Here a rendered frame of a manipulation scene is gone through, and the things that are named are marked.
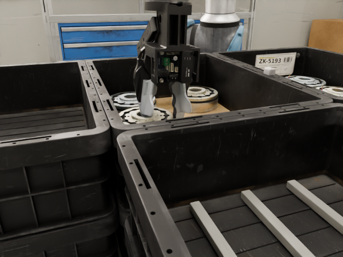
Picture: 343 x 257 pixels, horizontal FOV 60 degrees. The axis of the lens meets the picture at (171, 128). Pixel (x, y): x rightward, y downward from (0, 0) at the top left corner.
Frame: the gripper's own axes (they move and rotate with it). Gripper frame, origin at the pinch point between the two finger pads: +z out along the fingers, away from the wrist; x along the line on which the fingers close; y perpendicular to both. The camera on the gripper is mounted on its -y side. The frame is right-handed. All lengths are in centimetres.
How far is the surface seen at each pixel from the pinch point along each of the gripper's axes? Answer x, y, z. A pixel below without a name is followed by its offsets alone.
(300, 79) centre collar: 39.2, -9.6, -3.2
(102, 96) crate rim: -11.3, 8.1, -7.6
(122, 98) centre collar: -5.5, -9.7, -1.7
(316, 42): 279, -250, 19
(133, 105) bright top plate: -3.9, -6.0, -1.2
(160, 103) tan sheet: 4.0, -14.1, 1.6
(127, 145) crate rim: -11.0, 23.9, -7.5
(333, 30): 279, -230, 3
